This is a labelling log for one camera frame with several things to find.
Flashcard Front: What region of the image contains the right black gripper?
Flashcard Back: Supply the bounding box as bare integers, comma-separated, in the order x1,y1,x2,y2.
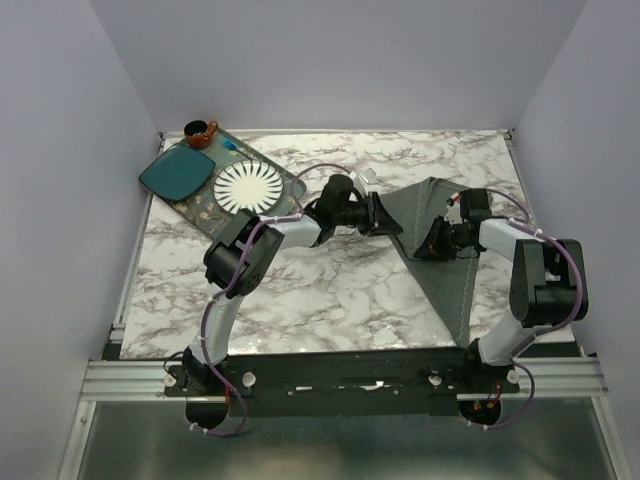
413,215,473,262

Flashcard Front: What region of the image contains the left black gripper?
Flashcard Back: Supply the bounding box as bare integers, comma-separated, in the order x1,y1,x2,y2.
333,192,403,238

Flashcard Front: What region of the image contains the grey cloth napkin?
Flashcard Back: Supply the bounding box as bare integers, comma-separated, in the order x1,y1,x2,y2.
381,177,479,347

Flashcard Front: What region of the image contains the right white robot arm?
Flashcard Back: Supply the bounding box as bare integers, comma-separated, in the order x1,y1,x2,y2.
415,188,588,392

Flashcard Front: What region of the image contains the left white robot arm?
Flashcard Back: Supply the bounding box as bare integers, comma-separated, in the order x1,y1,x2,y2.
181,174,403,395

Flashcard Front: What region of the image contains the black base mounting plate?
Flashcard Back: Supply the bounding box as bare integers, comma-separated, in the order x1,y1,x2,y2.
164,347,519,418

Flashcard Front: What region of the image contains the white striped round plate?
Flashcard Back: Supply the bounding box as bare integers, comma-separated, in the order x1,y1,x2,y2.
213,160,284,215

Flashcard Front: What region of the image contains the floral rectangular serving tray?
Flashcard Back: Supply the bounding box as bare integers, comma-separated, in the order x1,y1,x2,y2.
164,129,307,239

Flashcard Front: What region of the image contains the orange ceramic mug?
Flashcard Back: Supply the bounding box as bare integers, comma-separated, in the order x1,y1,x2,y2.
183,120,219,150

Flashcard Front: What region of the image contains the teal square plate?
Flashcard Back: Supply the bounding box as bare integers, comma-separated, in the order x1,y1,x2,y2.
139,144,215,202

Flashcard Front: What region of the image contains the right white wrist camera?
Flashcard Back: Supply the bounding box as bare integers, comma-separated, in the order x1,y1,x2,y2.
444,195,462,225

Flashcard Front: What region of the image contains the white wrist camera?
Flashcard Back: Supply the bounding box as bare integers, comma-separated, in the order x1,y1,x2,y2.
349,168,377,195
444,195,462,225

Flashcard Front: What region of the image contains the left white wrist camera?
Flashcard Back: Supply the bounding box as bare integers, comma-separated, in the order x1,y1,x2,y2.
349,168,377,195

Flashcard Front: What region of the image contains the aluminium frame rail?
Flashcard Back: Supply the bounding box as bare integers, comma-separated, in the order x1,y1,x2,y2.
80,361,165,402

